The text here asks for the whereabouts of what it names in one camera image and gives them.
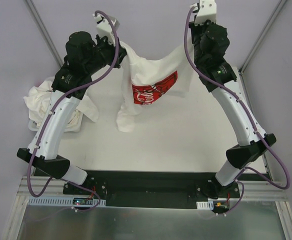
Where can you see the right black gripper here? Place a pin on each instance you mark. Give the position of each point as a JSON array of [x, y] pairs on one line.
[[194, 31]]

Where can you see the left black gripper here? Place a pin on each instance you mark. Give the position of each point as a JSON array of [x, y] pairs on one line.
[[119, 56]]

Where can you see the white red-print t-shirt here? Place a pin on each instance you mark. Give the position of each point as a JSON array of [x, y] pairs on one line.
[[145, 81]]

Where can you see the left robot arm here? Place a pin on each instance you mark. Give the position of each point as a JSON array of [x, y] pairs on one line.
[[84, 57]]

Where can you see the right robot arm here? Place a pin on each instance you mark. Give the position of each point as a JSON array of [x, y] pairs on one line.
[[210, 42]]

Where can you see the white plastic laundry basket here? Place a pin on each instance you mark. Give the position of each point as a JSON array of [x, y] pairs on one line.
[[35, 126]]

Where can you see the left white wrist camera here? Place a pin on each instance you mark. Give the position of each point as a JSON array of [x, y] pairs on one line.
[[103, 26]]

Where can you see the right aluminium frame post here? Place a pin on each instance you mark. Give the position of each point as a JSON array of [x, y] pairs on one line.
[[262, 35]]

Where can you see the aluminium frame post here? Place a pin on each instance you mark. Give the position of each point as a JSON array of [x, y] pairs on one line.
[[43, 31], [262, 35]]

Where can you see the left aluminium frame post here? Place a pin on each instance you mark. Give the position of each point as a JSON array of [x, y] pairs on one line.
[[43, 31]]

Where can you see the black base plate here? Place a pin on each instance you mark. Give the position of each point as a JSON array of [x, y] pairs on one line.
[[164, 190]]

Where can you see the aluminium front rail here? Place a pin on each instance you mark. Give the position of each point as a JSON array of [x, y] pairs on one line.
[[253, 190]]

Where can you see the left white cable duct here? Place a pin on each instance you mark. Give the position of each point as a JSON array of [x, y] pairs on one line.
[[65, 202]]

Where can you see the white cable duct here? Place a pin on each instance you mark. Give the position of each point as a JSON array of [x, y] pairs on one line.
[[205, 205], [65, 202]]

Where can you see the right white cable duct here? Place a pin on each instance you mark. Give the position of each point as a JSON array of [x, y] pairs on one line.
[[205, 205]]

